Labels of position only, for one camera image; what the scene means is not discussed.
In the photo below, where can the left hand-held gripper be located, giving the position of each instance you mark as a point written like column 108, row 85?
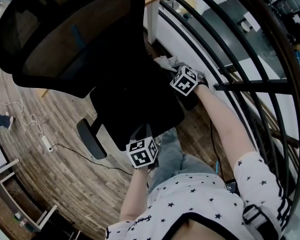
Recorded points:
column 141, row 154

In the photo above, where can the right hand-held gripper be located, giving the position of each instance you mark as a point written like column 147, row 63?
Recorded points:
column 183, row 81

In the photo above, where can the white cloth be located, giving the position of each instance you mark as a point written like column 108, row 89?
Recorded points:
column 165, row 61

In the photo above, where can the black office chair armrest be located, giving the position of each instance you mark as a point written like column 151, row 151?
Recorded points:
column 92, row 141

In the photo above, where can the black mesh office chair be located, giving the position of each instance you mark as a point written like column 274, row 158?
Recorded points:
column 52, row 34

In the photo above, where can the person's right forearm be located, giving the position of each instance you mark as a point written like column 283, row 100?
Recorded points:
column 225, row 124

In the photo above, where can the person's left forearm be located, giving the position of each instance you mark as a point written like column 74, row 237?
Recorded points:
column 135, row 196

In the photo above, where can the blue jeans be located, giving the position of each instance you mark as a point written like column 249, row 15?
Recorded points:
column 175, row 161

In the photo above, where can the black metal railing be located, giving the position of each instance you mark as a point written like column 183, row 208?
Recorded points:
column 240, row 86

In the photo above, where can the white star-print shirt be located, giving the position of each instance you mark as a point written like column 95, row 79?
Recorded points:
column 190, row 196

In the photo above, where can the wooden desk with white legs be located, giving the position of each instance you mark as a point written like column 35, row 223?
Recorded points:
column 152, row 21

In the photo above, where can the pale yellow round lamp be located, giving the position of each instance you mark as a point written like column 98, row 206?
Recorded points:
column 188, row 2

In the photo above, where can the white paper sheet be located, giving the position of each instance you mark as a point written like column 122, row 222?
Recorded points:
column 252, row 21

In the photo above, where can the white power strip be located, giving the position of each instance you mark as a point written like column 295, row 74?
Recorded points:
column 47, row 144

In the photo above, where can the small black device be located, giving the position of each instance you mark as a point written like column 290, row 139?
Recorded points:
column 231, row 187

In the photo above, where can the black storage shelf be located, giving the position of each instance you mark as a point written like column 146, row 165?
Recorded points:
column 292, row 16

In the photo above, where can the white shelf frame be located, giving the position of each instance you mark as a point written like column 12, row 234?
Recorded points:
column 5, row 191

